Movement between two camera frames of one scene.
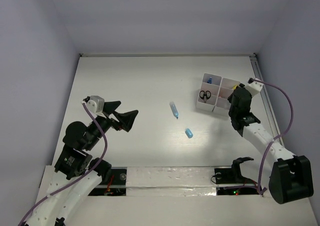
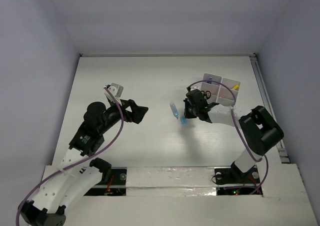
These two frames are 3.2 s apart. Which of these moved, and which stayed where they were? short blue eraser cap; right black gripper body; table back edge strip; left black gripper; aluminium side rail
Moved: left black gripper; short blue eraser cap; right black gripper body
Stayed: aluminium side rail; table back edge strip
